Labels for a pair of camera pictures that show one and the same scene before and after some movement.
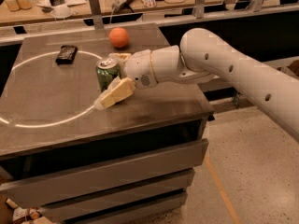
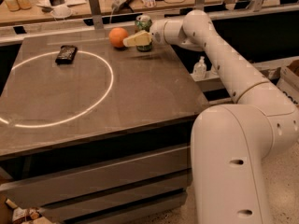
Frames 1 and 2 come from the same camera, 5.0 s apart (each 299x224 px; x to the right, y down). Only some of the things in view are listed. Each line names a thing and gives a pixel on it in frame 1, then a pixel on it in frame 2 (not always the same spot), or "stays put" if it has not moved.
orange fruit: x=119 y=36 stays put
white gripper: x=138 y=67 to x=158 y=33
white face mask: x=62 y=11 stays put
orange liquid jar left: x=11 y=1 stays put
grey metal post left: x=95 y=7 stays put
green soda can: x=106 y=71 to x=144 y=22
